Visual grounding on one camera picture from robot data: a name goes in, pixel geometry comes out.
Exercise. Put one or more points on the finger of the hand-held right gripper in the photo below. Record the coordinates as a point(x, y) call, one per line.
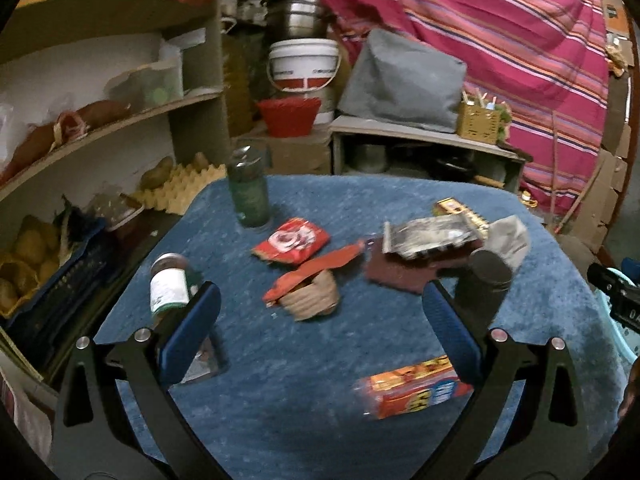
point(607, 276)

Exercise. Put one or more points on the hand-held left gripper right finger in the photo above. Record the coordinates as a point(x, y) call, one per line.
point(450, 330)

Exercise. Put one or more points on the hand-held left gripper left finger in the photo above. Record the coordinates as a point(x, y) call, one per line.
point(192, 325)

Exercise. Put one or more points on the dark red scouring pad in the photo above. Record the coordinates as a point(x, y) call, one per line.
point(400, 272)

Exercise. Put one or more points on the red snack packet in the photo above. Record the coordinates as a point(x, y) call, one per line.
point(292, 240)

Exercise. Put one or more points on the clear plastic wrapper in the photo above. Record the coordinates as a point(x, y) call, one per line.
point(205, 360)

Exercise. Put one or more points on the white green label glass jar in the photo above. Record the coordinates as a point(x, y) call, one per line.
point(167, 290)

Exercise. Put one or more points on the black cylindrical can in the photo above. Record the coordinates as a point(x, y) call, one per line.
point(482, 285)

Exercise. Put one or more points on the orange cracker packet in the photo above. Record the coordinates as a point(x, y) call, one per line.
point(415, 390)

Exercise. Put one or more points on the silver foil packet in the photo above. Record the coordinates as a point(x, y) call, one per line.
point(430, 237)

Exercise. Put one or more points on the crumpled grey paper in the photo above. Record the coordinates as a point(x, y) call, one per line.
point(510, 240)

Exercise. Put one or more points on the brown cardboard sheets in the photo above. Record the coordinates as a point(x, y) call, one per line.
point(612, 170)

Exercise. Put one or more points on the small yellow carton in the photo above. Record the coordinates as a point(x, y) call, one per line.
point(462, 210)

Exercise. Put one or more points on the blue woven table mat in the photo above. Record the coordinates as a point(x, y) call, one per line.
point(300, 385)

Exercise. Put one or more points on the crumpled brown paper cup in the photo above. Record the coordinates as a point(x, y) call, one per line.
point(312, 297)

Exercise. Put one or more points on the dark blue plastic crate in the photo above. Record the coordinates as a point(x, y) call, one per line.
point(65, 285)

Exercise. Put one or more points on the yellow egg tray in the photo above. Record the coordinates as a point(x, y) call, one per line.
point(185, 187)

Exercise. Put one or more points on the clear lidded punnet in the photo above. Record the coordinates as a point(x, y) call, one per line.
point(112, 212)

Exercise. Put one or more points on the torn red wrapper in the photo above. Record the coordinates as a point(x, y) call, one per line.
point(320, 267)

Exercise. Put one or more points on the tall green label tea jar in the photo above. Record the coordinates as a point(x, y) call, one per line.
point(248, 190)

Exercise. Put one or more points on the large brown potato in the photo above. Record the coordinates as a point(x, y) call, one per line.
point(156, 172)

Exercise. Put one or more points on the small brown potato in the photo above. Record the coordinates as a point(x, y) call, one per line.
point(201, 161)

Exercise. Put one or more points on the pile of yellow potatoes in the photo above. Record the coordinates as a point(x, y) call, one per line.
point(27, 260)

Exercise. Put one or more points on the yellow woven pen basket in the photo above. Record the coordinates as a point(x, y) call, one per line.
point(477, 122)

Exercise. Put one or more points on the low wooden cabinet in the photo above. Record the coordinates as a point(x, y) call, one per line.
point(400, 135)

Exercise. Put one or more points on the brown cardboard box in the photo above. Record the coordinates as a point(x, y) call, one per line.
point(300, 152)

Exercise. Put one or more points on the red plastic basket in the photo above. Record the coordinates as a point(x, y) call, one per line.
point(289, 117)

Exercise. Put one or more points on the reddish sweet potato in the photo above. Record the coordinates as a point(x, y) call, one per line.
point(102, 112)

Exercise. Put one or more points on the pink net bag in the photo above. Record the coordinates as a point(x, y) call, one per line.
point(67, 127)

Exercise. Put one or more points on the yellow cooking oil bottle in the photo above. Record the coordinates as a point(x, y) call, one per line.
point(237, 85)

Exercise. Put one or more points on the clear plastic storage box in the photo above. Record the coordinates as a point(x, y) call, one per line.
point(150, 82)

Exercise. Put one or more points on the grey fabric appliance cover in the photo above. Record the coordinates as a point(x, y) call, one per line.
point(400, 85)

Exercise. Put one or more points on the pink striped cloth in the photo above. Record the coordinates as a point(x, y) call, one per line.
point(500, 50)

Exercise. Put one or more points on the white plastic bucket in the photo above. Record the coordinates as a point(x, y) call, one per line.
point(302, 67)

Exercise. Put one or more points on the stack of steel pots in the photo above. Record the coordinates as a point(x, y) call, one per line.
point(292, 17)

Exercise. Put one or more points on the wooden shelf unit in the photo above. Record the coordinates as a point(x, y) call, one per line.
point(100, 15)

